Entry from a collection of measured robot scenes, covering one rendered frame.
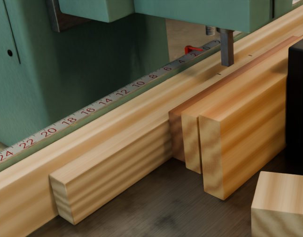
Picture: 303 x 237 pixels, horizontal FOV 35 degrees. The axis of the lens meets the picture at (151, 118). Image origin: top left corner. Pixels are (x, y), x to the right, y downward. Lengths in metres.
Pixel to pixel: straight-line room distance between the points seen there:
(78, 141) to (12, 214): 0.07
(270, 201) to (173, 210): 0.08
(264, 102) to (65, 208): 0.17
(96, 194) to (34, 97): 0.21
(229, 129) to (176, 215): 0.08
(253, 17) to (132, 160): 0.15
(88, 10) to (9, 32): 0.10
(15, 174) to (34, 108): 0.22
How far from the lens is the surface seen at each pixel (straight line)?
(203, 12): 0.44
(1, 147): 0.72
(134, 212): 0.38
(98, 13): 0.48
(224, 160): 0.36
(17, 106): 0.62
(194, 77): 0.46
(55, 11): 0.53
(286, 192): 0.34
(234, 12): 0.42
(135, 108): 0.42
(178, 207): 0.38
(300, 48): 0.40
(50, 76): 0.56
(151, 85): 0.45
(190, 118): 0.39
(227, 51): 0.47
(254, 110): 0.38
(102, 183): 0.38
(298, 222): 0.33
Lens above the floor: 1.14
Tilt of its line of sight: 29 degrees down
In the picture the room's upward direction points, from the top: 7 degrees counter-clockwise
